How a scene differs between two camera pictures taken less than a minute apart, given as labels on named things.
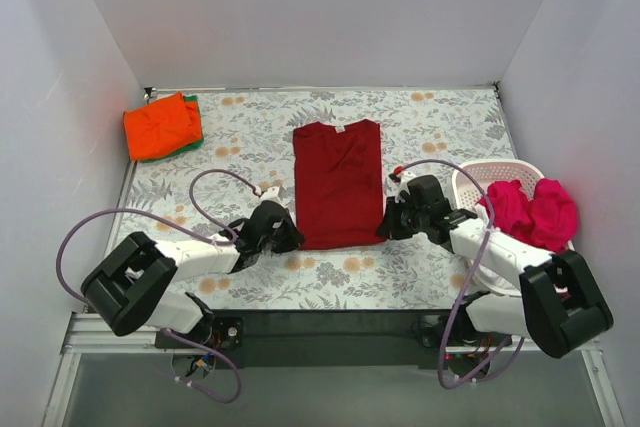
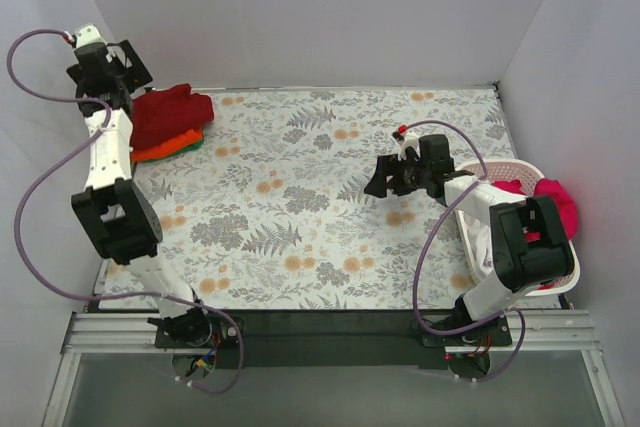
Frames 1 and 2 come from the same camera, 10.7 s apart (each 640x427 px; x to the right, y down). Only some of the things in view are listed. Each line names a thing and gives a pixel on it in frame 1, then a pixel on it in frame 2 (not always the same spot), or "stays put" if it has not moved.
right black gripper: (395, 222) to (392, 176)
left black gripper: (284, 234) to (129, 70)
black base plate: (330, 339) stays put
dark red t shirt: (339, 184) to (160, 115)
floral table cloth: (226, 214) stays put
